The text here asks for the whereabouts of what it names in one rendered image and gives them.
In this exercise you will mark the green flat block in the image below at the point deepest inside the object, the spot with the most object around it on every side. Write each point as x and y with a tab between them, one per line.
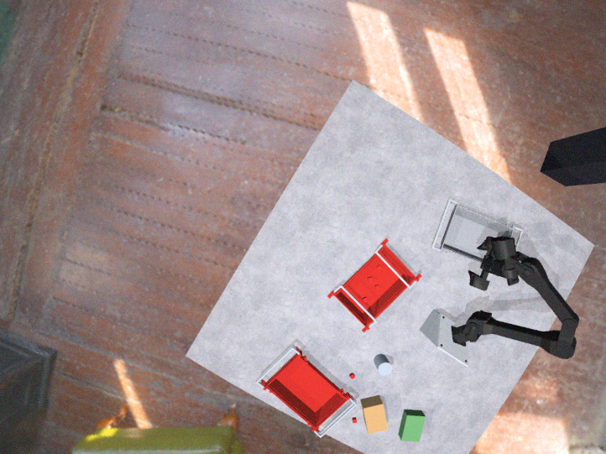
411	425

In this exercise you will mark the tan box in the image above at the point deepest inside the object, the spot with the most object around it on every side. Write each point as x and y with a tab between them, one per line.
373	414

